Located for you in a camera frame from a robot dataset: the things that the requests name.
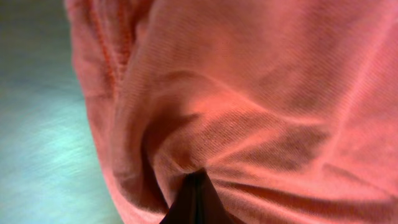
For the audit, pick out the red polo shirt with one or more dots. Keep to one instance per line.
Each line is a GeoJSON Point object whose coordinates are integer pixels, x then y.
{"type": "Point", "coordinates": [290, 106]}

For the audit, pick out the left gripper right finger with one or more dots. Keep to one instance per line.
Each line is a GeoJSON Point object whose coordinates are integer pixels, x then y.
{"type": "Point", "coordinates": [209, 208]}

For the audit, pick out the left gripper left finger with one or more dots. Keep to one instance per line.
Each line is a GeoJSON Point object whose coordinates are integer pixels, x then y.
{"type": "Point", "coordinates": [183, 209]}

